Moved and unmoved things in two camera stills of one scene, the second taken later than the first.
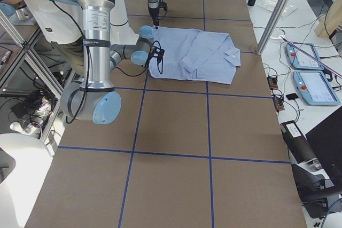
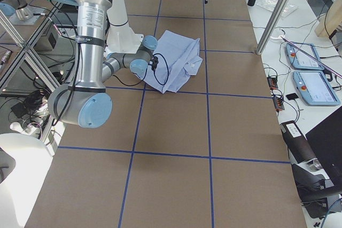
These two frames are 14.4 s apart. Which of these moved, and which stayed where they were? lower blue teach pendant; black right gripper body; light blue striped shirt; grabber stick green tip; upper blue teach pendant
Moved: black right gripper body; light blue striped shirt
Stayed: lower blue teach pendant; grabber stick green tip; upper blue teach pendant
